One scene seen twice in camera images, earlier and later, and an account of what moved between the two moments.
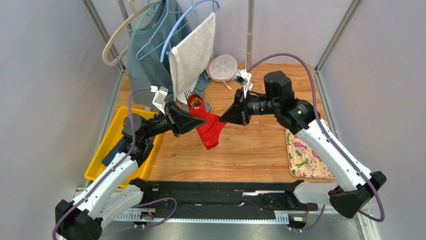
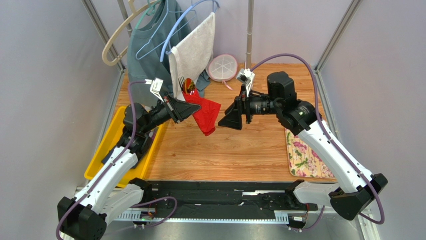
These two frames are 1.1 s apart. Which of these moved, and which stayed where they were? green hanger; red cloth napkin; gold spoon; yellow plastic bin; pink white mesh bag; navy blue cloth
Moved: gold spoon; red cloth napkin
Stayed: pink white mesh bag; green hanger; navy blue cloth; yellow plastic bin
